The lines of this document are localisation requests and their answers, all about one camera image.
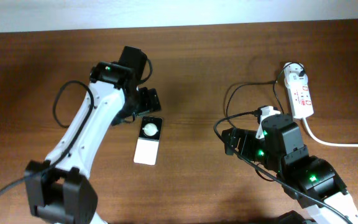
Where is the black smartphone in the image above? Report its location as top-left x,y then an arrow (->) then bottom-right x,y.
134,116 -> 163,166

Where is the black charging cable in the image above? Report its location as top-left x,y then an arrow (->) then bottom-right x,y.
225,62 -> 306,131

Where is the white power strip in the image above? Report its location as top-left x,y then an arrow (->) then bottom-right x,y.
283,62 -> 314,119

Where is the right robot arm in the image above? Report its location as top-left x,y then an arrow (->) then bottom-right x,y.
215,114 -> 358,223

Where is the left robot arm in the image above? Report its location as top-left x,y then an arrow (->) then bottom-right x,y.
24,46 -> 161,224

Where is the white usb charger plug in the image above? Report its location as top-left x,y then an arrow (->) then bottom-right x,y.
284,62 -> 308,89

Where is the white power strip cord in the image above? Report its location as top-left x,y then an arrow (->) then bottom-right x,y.
301,117 -> 358,149

